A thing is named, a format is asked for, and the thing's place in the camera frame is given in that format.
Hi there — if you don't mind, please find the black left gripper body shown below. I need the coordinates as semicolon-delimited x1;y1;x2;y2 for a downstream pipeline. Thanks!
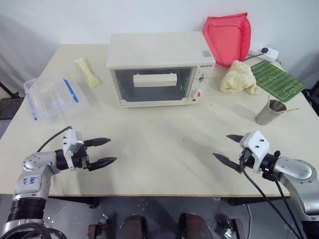
71;143;91;171

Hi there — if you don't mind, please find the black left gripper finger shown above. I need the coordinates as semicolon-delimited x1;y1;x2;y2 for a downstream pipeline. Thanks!
83;137;112;148
88;156;118;172

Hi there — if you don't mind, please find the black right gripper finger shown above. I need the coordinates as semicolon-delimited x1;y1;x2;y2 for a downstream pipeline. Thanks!
212;152;244;174
226;134;246;145

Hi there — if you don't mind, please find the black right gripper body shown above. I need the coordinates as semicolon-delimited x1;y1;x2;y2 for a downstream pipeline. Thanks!
239;147;253;168

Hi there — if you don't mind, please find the glass oven door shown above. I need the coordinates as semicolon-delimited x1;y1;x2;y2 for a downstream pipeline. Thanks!
110;66;195;107

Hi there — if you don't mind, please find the white oven timer knob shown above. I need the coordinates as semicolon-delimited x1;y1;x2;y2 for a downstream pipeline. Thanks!
190;88;204;103

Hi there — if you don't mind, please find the yellow bread roll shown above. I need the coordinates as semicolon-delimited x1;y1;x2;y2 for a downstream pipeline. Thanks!
74;57;104;88

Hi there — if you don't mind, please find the white toaster oven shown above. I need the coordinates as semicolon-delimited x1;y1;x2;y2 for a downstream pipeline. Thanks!
106;30;216;109

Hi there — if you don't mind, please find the steel cup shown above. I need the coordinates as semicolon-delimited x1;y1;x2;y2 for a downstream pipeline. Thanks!
254;99;288;125

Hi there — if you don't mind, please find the clear plastic box blue clasp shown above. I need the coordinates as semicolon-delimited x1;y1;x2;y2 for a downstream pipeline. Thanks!
22;74;88;125

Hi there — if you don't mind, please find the cream crumpled cloth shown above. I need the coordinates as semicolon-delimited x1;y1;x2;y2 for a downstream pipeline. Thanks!
219;60;261;96

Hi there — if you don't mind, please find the wooden stick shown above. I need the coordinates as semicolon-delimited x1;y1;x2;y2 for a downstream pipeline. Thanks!
281;106;304;114

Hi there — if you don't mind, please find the table caster wheel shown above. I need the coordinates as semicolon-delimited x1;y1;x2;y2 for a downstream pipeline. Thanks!
86;213;109;239
223;217;245;239

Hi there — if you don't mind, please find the green football field mat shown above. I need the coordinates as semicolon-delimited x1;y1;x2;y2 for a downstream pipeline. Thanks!
250;60;308;103

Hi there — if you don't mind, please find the dark rounded shape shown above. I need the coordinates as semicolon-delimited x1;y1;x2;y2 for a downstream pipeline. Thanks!
178;212;209;239

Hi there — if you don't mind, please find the black equipment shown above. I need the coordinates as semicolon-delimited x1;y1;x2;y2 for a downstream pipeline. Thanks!
302;81;319;113

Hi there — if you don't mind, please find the black stand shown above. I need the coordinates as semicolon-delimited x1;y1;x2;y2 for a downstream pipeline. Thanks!
0;80;26;101

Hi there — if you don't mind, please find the white power strip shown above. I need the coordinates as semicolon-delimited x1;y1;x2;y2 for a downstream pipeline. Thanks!
247;43;280;63

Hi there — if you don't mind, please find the red fabric bag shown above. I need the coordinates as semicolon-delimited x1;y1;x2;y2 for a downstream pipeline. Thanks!
202;12;252;67

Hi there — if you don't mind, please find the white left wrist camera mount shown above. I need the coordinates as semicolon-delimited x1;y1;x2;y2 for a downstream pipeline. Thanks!
61;127;84;172

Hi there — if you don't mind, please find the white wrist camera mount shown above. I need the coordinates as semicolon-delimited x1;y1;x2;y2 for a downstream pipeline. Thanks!
238;130;271;173
61;127;84;172

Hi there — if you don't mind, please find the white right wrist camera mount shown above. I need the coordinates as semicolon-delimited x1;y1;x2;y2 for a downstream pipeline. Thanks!
238;130;271;173

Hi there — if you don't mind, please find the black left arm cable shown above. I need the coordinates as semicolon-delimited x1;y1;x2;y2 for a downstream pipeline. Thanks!
36;126;73;153

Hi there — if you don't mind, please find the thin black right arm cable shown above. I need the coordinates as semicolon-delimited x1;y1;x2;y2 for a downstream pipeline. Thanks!
274;150;310;239

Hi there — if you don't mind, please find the white floor cable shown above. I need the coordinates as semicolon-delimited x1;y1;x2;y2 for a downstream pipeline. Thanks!
245;203;253;225

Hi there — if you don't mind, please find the black plug with cable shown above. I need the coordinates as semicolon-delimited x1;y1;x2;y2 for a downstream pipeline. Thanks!
241;46;271;62

